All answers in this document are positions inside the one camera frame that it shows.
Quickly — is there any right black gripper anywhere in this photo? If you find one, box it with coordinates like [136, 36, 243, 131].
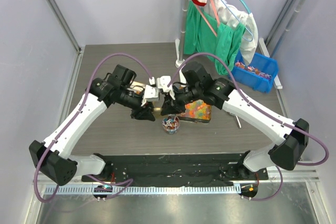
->
[161, 84, 202, 114]

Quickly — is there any clear glass jar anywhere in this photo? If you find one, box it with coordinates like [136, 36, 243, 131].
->
[162, 114, 180, 134]

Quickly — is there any gold tin of gummy candies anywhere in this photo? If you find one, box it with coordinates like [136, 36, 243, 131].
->
[177, 100, 212, 124]

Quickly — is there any silver metal scoop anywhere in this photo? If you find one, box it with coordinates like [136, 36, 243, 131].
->
[228, 113, 242, 129]

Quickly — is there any round wooden jar lid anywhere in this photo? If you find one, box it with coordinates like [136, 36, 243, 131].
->
[152, 107, 163, 119]

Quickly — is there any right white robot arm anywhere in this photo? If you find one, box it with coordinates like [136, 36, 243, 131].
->
[157, 61, 309, 179]

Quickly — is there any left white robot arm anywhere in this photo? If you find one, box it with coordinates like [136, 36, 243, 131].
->
[29, 65, 159, 186]

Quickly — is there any white clothes rack stand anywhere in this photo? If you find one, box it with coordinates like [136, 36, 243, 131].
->
[175, 0, 283, 90]

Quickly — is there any green cloth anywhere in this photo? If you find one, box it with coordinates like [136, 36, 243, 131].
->
[184, 1, 245, 70]

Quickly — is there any blue plastic bin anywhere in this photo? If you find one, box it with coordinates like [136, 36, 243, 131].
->
[232, 51, 279, 93]

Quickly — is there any white cloth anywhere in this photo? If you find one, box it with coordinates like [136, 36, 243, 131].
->
[207, 0, 259, 65]

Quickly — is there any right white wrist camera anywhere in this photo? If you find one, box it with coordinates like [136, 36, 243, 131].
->
[156, 76, 175, 100]

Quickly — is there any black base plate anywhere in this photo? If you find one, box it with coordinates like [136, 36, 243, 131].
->
[81, 152, 270, 186]

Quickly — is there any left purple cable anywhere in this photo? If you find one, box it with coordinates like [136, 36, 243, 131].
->
[34, 52, 155, 204]

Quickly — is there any white slotted cable duct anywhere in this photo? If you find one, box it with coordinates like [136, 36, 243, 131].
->
[57, 184, 241, 195]

